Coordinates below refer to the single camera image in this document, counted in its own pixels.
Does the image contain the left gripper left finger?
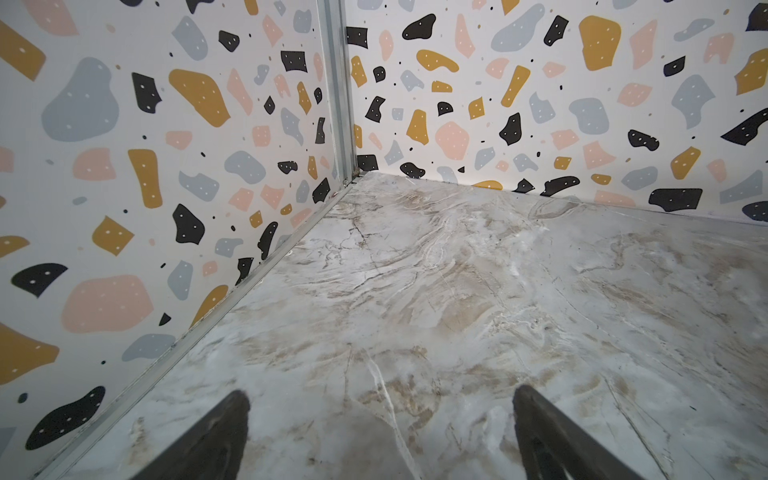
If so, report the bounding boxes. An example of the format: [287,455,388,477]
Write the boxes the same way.
[133,390,250,480]

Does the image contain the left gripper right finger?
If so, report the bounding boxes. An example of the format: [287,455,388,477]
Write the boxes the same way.
[512,385,640,479]

